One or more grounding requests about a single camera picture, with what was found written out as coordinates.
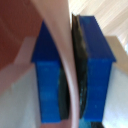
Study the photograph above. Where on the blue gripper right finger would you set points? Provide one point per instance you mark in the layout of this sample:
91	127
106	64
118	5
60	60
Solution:
96	70

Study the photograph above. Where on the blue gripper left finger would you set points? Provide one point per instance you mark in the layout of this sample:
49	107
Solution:
48	83

